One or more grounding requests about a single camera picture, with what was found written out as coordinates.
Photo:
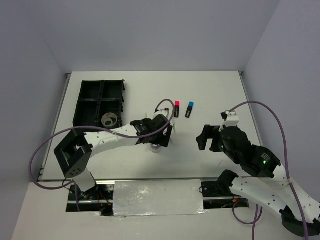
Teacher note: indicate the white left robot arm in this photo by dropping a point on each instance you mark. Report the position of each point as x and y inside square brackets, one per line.
[75, 150]

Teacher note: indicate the blue cap black highlighter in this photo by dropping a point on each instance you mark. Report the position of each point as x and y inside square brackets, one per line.
[189, 109]

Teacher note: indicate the silver foil covered panel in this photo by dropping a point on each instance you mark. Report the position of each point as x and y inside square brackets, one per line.
[157, 198]

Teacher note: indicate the large brown tape roll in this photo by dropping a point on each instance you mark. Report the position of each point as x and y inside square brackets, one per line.
[109, 115]

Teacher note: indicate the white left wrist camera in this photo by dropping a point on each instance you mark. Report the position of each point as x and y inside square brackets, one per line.
[164, 112]

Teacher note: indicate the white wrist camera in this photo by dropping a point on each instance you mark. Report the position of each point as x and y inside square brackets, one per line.
[230, 119]
[164, 112]

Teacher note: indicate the small clear tape roll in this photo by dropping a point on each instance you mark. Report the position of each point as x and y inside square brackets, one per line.
[109, 122]

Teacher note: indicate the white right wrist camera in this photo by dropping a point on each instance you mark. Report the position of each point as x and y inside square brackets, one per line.
[230, 119]

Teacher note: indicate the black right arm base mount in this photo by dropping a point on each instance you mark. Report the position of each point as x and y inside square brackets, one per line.
[217, 188]

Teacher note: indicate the black four-compartment organizer tray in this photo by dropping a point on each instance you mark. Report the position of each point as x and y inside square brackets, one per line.
[97, 98]

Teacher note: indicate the clear jar of paper clips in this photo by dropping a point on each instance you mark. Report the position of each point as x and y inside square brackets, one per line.
[155, 148]

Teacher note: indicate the pink cap black highlighter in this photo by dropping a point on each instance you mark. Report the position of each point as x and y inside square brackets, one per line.
[176, 109]

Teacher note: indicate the green thin pen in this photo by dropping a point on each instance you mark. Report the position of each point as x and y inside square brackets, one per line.
[173, 124]

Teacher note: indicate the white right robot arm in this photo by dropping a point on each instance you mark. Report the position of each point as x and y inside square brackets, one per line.
[283, 197]

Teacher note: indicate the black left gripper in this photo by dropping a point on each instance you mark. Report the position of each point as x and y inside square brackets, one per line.
[162, 140]

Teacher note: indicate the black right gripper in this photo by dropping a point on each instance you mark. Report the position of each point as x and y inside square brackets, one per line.
[209, 131]

